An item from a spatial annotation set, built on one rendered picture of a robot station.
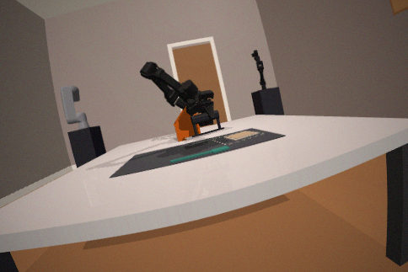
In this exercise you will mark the tan rectangular tile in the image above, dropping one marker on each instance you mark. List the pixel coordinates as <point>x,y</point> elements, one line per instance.
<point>241,135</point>

